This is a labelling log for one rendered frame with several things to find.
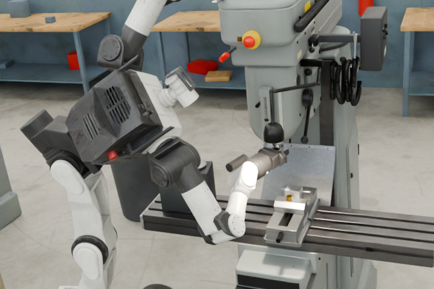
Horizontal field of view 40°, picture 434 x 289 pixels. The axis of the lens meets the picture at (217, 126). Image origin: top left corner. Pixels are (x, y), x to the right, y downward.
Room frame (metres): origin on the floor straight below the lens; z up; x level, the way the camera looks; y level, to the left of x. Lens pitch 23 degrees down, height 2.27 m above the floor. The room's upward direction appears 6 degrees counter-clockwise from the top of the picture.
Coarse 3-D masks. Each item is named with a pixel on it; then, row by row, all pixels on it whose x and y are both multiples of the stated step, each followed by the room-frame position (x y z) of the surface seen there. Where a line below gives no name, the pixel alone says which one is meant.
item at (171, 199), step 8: (200, 168) 2.23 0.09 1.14; (208, 168) 2.25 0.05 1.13; (208, 176) 2.22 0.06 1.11; (208, 184) 2.20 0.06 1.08; (160, 192) 2.25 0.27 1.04; (168, 192) 2.24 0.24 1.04; (176, 192) 2.23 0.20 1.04; (168, 200) 2.24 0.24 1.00; (176, 200) 2.23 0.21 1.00; (184, 200) 2.23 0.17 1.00; (168, 208) 2.24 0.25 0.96; (176, 208) 2.24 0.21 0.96; (184, 208) 2.23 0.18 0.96
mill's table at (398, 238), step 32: (160, 224) 2.21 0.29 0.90; (192, 224) 2.15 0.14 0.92; (256, 224) 2.07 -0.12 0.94; (320, 224) 2.02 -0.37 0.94; (352, 224) 2.01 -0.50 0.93; (384, 224) 1.97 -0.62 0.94; (416, 224) 1.95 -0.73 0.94; (352, 256) 1.89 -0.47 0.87; (384, 256) 1.85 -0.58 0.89; (416, 256) 1.81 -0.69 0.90
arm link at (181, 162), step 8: (176, 152) 1.76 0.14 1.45; (184, 152) 1.76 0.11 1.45; (160, 160) 1.73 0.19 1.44; (168, 160) 1.72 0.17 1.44; (176, 160) 1.73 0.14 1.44; (184, 160) 1.74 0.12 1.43; (192, 160) 1.75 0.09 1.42; (168, 168) 1.69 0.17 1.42; (176, 168) 1.71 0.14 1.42; (184, 168) 1.72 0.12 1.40; (192, 168) 1.73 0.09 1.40; (176, 176) 1.70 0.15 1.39; (184, 176) 1.71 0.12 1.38; (192, 176) 1.72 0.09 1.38; (200, 176) 1.74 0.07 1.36; (176, 184) 1.73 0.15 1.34; (184, 184) 1.71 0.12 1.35; (192, 184) 1.70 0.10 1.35; (184, 192) 1.71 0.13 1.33
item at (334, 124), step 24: (336, 48) 2.49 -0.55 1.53; (312, 120) 2.44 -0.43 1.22; (336, 120) 2.40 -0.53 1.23; (264, 144) 2.56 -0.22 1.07; (336, 144) 2.40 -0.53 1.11; (336, 168) 2.40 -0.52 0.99; (336, 192) 2.40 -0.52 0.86; (336, 264) 2.40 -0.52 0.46; (360, 264) 2.68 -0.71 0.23; (336, 288) 2.40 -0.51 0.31
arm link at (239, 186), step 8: (240, 168) 1.92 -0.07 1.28; (248, 168) 1.91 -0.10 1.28; (256, 168) 1.93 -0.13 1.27; (240, 176) 1.88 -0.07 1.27; (248, 176) 1.88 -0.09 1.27; (256, 176) 1.90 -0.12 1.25; (240, 184) 1.85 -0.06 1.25; (248, 184) 1.85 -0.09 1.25; (232, 192) 1.85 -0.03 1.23; (240, 192) 1.84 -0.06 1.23; (248, 192) 1.85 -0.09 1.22
